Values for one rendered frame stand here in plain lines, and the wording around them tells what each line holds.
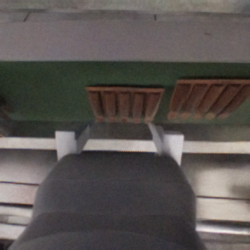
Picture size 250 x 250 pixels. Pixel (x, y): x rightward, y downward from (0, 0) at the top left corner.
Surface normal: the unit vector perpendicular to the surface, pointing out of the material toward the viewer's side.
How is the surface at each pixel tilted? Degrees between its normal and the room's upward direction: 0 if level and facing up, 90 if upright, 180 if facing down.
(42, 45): 90
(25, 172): 90
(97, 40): 90
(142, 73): 2
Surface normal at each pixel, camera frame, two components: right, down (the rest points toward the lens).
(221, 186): -0.02, -0.48
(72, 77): -0.03, 0.88
